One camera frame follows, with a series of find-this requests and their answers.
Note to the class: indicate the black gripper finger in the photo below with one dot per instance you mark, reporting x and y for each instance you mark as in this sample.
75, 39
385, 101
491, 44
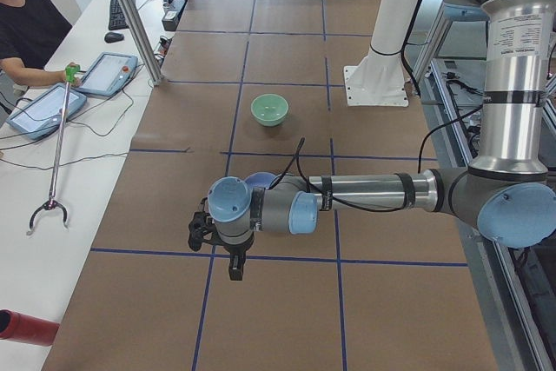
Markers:
201, 229
236, 266

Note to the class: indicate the black computer mouse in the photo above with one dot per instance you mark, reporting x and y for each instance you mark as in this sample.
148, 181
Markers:
113, 37

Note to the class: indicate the black keyboard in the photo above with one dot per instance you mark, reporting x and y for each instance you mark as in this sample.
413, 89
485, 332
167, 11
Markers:
117, 20

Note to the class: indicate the person's hand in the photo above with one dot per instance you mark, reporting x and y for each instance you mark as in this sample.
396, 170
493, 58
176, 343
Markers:
75, 81

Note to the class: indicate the blue bowl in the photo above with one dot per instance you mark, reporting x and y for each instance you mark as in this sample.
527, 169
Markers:
260, 179

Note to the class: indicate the green bowl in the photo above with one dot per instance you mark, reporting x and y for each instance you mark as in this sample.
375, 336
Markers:
269, 110

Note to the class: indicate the person in black shirt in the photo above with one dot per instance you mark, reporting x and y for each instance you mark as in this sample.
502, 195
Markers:
31, 32

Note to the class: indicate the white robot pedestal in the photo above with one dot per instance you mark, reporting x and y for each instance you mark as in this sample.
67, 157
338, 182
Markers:
378, 80

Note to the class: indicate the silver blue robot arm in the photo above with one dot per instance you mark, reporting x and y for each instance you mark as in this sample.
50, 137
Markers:
293, 202

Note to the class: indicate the aluminium side frame rail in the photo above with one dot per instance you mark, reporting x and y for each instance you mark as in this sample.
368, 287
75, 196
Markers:
502, 193

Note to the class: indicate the brown paper table cover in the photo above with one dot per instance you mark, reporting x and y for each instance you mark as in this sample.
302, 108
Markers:
247, 81

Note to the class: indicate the near teach pendant tablet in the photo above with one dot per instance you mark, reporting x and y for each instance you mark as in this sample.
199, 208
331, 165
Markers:
42, 116

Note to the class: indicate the far teach pendant tablet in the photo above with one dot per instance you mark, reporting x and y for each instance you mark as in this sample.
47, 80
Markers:
108, 74

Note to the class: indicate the aluminium frame post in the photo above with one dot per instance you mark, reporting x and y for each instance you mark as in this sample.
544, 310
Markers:
141, 40

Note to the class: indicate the red cylinder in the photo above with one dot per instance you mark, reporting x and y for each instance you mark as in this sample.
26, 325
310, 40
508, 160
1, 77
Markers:
27, 329

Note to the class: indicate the grabber reacher tool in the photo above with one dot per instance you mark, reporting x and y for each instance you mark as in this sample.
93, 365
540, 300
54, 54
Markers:
51, 202

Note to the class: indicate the teach pendant tablet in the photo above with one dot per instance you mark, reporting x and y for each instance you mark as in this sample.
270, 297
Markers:
108, 74
42, 116

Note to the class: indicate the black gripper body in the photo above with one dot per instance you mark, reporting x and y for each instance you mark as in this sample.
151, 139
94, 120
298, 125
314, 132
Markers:
236, 249

